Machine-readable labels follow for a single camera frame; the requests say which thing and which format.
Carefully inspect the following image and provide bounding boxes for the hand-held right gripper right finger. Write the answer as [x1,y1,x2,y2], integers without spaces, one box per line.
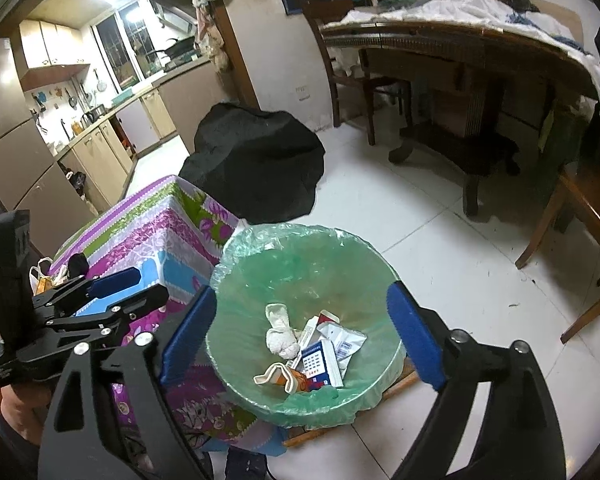
[386,284,566,480]

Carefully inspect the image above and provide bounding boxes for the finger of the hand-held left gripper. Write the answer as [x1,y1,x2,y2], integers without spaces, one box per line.
[30,266,142,318]
[40,284,170,356]

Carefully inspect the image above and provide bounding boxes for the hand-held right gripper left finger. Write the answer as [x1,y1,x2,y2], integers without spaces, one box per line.
[37,286,218,480]

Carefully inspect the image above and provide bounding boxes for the black sock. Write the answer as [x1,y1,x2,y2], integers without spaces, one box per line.
[67,252,91,278]

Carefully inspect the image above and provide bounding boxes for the grey foil packet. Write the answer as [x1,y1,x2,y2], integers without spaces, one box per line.
[320,322,368,378]

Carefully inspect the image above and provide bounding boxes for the white tissue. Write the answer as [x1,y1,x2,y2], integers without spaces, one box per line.
[264,302,303,361]

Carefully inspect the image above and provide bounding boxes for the orange wrapper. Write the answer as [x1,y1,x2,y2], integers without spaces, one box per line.
[252,362,313,393]

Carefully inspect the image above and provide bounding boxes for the blue small box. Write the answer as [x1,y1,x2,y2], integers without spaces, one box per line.
[295,339,343,388]

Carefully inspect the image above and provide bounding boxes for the bin with green liner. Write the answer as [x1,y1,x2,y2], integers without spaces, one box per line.
[205,222,408,431]

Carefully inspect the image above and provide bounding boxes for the person's left hand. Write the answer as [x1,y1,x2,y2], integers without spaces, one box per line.
[0,385,53,443]

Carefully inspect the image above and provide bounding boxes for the grey refrigerator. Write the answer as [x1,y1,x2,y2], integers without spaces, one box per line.
[0,37,93,261]

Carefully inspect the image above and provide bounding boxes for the black covered round object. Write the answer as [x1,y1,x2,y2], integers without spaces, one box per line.
[177,101,327,226]

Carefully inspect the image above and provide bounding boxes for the beige kitchen base cabinets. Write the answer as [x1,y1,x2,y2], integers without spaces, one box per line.
[55,62,221,211]

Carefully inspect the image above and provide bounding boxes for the brown wooden chair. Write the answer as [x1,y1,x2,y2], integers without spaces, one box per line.
[515,140,600,346]

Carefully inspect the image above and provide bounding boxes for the kitchen window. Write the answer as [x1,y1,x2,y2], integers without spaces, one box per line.
[92,0,163,83]

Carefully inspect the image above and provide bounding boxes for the black wok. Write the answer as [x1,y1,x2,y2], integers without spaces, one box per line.
[152,37,197,58]

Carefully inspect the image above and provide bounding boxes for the dark wooden chair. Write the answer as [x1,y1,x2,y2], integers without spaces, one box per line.
[300,0,413,146]

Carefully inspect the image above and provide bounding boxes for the hanging cloths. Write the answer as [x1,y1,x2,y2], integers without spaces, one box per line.
[192,0,231,71]

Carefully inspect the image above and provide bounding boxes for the dark wooden dining table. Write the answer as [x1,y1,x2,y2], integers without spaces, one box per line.
[320,17,600,218]

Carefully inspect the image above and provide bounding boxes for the white cloth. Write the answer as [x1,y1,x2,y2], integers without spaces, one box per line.
[340,0,600,106]

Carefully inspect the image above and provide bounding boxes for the beige wall cabinets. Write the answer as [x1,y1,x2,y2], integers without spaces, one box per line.
[17,19,92,92]

